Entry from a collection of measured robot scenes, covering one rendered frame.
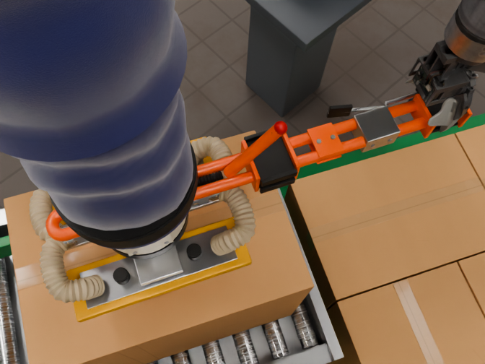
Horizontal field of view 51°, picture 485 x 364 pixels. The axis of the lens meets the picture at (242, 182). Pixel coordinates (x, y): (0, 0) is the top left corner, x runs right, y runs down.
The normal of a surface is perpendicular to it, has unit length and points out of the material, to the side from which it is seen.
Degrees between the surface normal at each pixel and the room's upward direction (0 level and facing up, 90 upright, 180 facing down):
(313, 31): 0
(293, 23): 0
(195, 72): 0
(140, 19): 77
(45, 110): 98
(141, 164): 71
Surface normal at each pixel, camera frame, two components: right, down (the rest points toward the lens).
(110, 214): 0.15, 0.85
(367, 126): 0.03, -0.39
